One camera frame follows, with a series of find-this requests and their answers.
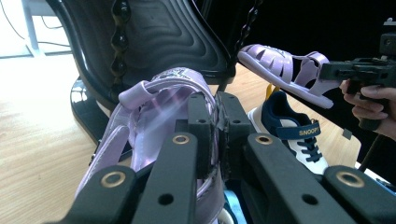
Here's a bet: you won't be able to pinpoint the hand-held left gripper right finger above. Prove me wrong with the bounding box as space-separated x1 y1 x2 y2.
217 91 257 182

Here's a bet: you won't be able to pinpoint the right hand-held gripper black cable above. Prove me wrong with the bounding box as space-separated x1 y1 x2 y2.
358 130 385 173

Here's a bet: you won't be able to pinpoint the purple sneaker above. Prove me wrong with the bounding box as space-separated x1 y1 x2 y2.
74 66 226 224
236 43 343 110

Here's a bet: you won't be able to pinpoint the white desk frame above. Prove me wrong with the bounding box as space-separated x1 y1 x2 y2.
0 0 73 60

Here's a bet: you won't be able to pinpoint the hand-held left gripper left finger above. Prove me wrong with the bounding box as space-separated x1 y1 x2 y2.
174 91 219 180

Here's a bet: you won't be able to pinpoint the black floor cables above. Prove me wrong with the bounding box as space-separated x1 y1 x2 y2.
0 0 72 48

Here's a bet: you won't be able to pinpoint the red and black shoe rack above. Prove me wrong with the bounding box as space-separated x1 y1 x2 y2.
46 0 266 147

